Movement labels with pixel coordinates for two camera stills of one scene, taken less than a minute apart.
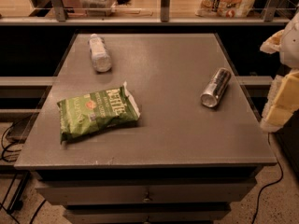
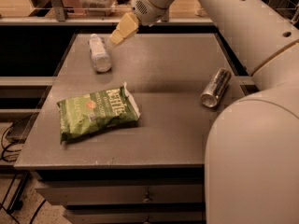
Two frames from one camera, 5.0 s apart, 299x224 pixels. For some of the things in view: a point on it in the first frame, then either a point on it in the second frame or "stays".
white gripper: x=291 y=49 → x=146 y=7
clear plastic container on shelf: x=99 y=1 stays
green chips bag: x=103 y=110 stays
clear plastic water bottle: x=100 y=58 stays
